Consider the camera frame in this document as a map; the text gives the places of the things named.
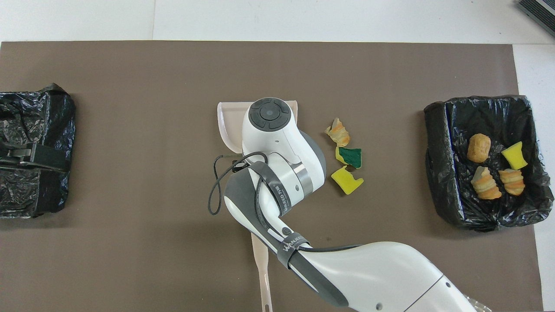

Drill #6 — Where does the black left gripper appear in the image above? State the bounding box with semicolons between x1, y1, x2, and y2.
0;141;71;172

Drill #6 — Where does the beige plastic dustpan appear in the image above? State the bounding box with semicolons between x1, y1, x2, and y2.
217;101;298;155

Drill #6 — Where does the beige hand brush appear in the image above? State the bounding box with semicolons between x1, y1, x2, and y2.
251;230;274;312

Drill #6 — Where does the curled orange croissant piece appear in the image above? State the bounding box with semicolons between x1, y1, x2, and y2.
325;118;351;148

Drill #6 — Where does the notched yellow sponge piece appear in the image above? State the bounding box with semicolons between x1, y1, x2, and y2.
331;166;365;195

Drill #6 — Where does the green and yellow sponge piece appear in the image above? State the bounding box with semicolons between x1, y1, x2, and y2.
335;146;362;169

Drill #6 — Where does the brown bread roll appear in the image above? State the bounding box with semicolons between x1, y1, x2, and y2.
467;133;492;163

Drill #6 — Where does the pale bread piece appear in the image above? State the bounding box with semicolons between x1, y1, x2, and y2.
471;166;503;200

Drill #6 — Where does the striped croissant piece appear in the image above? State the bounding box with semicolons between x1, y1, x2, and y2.
498;168;526;196

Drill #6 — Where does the small yellow sponge piece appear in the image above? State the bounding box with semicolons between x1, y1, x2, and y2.
501;141;529;170

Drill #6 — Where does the bin with black bag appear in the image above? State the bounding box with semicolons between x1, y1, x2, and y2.
0;83;76;218
424;94;553;232

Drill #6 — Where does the brown table mat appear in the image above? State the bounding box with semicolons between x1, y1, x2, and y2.
0;41;543;312

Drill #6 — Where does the dark ribbed device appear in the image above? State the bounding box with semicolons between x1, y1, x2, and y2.
517;0;555;38

